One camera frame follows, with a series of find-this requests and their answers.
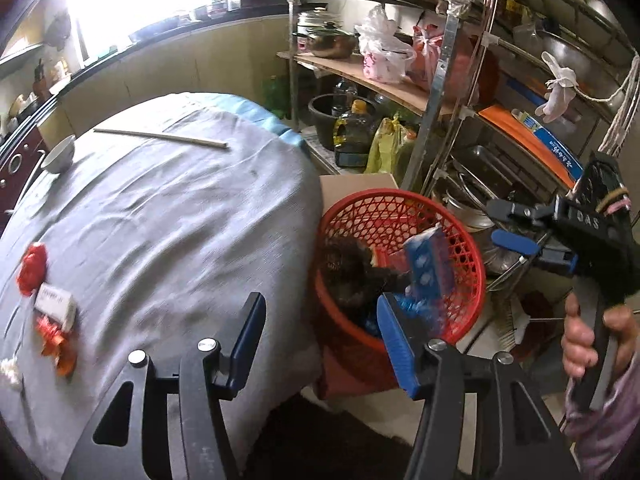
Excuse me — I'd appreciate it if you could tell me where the cooking oil bottle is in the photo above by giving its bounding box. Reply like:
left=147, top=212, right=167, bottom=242
left=332, top=100, right=378, bottom=168

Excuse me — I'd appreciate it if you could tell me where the red plastic basket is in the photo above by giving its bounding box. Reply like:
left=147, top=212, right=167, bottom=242
left=315, top=189, right=487, bottom=356

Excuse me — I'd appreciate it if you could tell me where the yellow plastic bag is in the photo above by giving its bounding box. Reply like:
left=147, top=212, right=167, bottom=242
left=364, top=115, right=418, bottom=176

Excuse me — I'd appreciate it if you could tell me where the long wooden stick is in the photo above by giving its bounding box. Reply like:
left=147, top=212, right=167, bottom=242
left=93, top=128, right=228, bottom=151

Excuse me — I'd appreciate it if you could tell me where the clear plastic bottle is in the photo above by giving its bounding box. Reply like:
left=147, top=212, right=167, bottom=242
left=331, top=76, right=358, bottom=111

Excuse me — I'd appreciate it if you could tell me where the person's right forearm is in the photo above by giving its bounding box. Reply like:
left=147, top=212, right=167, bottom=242
left=565, top=355, right=640, bottom=480

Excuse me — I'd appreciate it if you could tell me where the stacked steel steamer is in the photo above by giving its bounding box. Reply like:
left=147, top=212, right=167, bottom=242
left=296, top=7, right=341, bottom=36

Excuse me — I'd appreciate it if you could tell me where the blue table cover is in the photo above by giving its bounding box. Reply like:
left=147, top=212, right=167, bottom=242
left=220, top=95, right=308, bottom=148

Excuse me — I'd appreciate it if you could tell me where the blue patterned packet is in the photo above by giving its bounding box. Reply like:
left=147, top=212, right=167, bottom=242
left=402, top=224, right=457, bottom=306

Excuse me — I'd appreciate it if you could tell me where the red shopping bag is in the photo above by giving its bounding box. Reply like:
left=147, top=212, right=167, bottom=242
left=411, top=12, right=481, bottom=93

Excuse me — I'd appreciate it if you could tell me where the steel basin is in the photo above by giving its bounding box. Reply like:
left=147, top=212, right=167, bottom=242
left=537, top=0, right=631, bottom=111

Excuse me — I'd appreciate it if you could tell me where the hand broom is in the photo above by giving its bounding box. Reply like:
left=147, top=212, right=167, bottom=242
left=492, top=292, right=531, bottom=351

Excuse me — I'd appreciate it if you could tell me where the red plastic bag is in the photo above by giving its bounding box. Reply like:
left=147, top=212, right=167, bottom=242
left=16, top=242, right=50, bottom=296

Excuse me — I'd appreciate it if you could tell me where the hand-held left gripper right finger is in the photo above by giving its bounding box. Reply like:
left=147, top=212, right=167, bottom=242
left=375, top=293, right=582, bottom=480

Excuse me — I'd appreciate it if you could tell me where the person's right hand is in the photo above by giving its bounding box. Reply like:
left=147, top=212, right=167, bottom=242
left=561, top=292, right=640, bottom=381

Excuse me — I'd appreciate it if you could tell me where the maroon oven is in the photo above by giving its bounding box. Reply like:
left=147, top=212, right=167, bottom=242
left=0, top=125, right=51, bottom=216

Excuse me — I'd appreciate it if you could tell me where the white orange box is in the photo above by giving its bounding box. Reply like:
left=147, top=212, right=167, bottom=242
left=34, top=282, right=78, bottom=323

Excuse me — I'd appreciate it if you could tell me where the knife block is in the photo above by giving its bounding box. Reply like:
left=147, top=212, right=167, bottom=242
left=32, top=60, right=51, bottom=101

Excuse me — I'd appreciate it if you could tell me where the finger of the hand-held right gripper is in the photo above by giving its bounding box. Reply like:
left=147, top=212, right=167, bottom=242
left=491, top=231, right=543, bottom=258
left=486, top=199, right=557, bottom=228

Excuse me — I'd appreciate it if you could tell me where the green bottle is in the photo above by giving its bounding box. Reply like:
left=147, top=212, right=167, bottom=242
left=262, top=75, right=293, bottom=121

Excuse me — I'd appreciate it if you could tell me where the pink white plastic bag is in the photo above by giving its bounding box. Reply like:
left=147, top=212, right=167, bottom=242
left=355, top=5, right=416, bottom=84

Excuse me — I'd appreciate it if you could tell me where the white ceramic bowl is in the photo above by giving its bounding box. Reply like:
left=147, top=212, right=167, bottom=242
left=40, top=135, right=77, bottom=173

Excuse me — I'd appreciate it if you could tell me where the cardboard box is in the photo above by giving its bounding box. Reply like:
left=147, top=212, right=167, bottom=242
left=319, top=172, right=401, bottom=221

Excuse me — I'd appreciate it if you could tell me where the hanging dark bag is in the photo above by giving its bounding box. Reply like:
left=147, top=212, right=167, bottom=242
left=45, top=12, right=73, bottom=51

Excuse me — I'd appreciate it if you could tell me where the white rope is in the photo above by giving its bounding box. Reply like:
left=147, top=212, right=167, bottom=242
left=597, top=55, right=640, bottom=156

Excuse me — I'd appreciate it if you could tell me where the metal shelf rack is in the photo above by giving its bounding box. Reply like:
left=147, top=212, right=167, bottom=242
left=286, top=0, right=640, bottom=281

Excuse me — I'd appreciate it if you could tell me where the blue flat box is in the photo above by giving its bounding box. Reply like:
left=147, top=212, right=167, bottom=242
left=510, top=110, right=586, bottom=181

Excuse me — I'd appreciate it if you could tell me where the orange board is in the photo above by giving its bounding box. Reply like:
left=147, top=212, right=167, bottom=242
left=477, top=104, right=576, bottom=191

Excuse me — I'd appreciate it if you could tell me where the black bucket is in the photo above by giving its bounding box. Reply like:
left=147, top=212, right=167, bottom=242
left=307, top=92, right=351, bottom=151

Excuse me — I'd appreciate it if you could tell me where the white hanging glove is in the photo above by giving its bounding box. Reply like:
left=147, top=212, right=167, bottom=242
left=534, top=51, right=580, bottom=123

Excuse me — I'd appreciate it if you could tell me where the orange snack wrapper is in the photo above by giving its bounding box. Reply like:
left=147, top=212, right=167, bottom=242
left=36, top=316, right=78, bottom=377

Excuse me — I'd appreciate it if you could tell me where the black plastic bag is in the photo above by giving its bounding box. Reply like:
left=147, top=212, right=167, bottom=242
left=320, top=240, right=401, bottom=311

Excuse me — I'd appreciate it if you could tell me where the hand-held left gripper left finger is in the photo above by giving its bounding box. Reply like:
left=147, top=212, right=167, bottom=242
left=62, top=291, right=267, bottom=480

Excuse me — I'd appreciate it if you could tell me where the dark brown stand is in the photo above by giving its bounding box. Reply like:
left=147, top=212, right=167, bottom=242
left=317, top=347, right=403, bottom=402

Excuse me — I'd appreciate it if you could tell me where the white tissue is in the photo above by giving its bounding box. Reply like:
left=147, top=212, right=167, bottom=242
left=0, top=357, right=23, bottom=391

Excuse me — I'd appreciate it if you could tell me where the steel pot with lid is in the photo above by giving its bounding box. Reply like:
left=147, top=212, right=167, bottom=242
left=292, top=22, right=360, bottom=59

